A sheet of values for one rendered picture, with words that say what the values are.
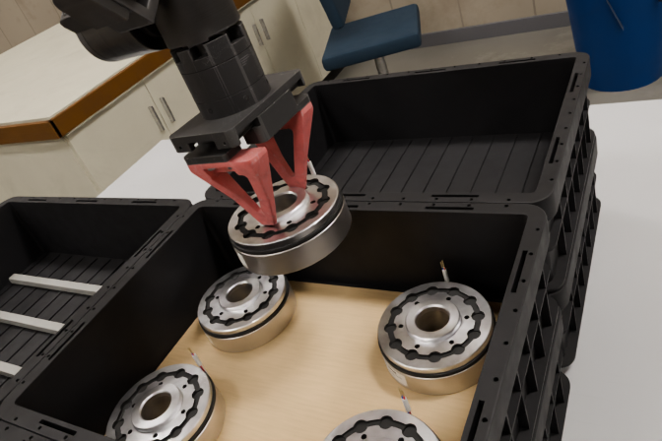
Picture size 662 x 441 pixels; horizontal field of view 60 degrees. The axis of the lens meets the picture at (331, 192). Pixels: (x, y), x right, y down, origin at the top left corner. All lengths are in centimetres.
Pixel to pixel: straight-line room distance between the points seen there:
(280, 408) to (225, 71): 30
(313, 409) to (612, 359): 32
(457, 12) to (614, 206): 273
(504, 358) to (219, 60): 27
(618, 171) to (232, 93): 66
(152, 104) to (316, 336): 182
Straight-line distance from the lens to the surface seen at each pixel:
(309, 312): 62
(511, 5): 344
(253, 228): 48
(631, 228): 84
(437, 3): 352
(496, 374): 39
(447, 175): 76
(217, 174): 46
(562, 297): 59
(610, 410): 65
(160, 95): 236
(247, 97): 42
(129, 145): 223
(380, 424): 47
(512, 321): 41
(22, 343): 85
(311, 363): 57
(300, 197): 48
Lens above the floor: 123
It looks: 31 degrees down
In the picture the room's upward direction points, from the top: 21 degrees counter-clockwise
